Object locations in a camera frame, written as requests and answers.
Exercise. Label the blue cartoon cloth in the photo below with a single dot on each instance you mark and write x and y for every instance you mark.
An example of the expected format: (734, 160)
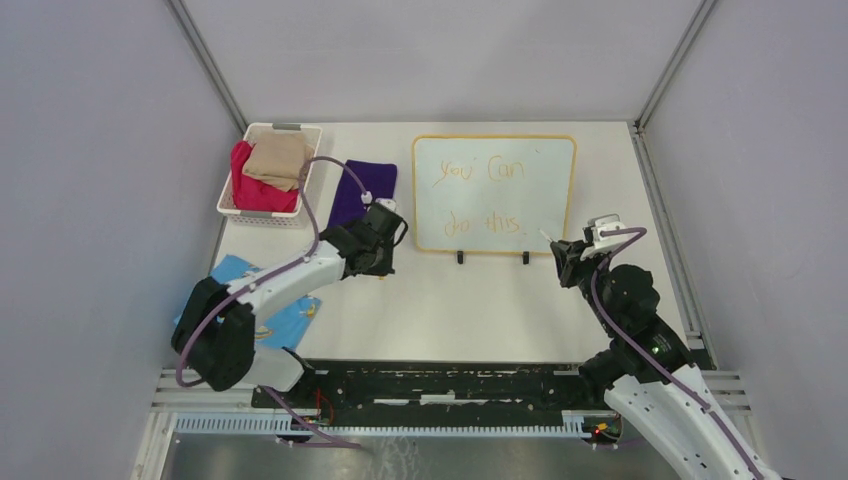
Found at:
(285, 328)

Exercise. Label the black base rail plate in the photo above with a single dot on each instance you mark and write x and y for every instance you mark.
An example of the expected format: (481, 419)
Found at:
(359, 393)

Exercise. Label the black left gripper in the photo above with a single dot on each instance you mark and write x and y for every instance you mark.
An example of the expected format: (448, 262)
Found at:
(386, 266)

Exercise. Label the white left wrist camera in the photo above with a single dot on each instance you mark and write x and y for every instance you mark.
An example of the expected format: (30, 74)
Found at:
(387, 203)

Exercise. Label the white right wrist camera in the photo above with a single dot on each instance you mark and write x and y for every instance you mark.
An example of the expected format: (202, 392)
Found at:
(603, 235)

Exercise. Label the pink cloth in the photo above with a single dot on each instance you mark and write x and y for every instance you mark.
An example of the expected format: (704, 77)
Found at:
(251, 194)

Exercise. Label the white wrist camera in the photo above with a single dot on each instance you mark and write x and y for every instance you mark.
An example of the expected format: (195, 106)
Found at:
(387, 203)
(603, 235)

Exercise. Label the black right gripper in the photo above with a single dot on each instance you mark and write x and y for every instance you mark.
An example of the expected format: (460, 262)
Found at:
(567, 259)

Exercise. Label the purple towel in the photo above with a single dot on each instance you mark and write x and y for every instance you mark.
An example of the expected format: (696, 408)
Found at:
(379, 179)

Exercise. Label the white toothed cable duct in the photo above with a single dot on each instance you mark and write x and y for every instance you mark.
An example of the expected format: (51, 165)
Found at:
(283, 424)

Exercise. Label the white marker pen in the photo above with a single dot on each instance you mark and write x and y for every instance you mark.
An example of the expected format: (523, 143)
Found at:
(546, 236)

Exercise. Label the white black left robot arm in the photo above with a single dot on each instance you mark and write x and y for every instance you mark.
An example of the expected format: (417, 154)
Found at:
(215, 334)

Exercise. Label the white plastic basket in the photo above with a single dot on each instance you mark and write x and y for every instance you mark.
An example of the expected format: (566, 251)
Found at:
(310, 181)

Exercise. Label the yellow framed whiteboard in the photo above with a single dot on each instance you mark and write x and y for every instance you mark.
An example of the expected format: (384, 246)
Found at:
(492, 193)

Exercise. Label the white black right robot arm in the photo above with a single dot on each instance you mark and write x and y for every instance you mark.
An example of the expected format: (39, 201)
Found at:
(647, 374)

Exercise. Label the beige cloth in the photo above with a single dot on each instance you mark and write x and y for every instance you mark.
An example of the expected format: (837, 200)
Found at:
(277, 159)

